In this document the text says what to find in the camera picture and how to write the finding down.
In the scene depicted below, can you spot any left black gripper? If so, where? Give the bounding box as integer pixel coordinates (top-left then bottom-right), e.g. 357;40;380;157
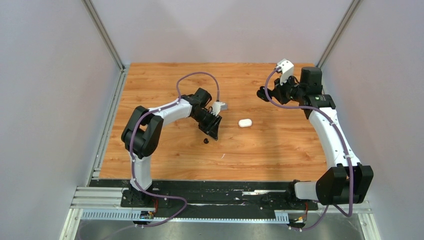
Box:
191;109;223;141

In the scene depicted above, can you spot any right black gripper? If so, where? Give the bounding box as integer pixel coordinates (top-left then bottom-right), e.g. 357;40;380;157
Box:
271;73;305;105

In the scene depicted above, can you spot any black earbud charging case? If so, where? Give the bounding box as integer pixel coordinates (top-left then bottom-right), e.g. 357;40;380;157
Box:
256;86;274;102

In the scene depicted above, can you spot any white earbud charging case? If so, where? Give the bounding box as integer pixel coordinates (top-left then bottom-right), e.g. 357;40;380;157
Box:
238;118;253;128

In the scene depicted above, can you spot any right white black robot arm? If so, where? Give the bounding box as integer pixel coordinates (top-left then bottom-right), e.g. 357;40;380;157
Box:
268;63;374;209

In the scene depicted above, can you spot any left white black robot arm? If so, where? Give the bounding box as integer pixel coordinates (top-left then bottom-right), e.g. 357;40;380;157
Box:
121;88;228;207

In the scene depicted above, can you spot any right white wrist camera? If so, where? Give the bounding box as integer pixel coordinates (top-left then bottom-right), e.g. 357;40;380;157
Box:
275;58;295;86

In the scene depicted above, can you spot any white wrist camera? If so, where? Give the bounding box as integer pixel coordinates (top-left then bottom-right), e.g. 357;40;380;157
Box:
211;101;228;116
275;58;295;86

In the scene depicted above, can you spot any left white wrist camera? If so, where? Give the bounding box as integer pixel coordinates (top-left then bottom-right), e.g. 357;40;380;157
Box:
211;101;228;116

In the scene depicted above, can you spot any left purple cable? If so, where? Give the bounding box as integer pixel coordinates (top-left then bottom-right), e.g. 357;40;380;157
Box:
128;71;222;228

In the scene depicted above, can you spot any purple cable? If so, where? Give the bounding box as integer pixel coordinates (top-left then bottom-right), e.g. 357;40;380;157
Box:
264;67;355;232
128;71;222;228

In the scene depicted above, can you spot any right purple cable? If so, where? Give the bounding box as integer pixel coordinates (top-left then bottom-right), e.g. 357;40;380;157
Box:
264;67;355;232

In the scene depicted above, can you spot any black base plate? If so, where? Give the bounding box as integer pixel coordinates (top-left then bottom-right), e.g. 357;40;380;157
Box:
88;179;354;220

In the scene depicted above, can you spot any right aluminium frame post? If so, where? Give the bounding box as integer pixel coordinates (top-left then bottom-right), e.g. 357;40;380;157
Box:
315;0;363;68

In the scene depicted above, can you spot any aluminium frame post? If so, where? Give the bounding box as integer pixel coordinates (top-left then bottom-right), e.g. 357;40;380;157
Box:
81;0;126;72
315;0;363;68

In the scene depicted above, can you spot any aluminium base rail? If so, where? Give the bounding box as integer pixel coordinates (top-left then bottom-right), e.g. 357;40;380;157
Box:
70;186;373;215

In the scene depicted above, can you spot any white slotted cable duct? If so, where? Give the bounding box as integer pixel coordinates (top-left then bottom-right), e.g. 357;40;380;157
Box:
80;210;290;224

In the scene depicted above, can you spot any left aluminium frame post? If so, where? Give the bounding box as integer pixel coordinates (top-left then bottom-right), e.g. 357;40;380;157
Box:
81;0;126;72

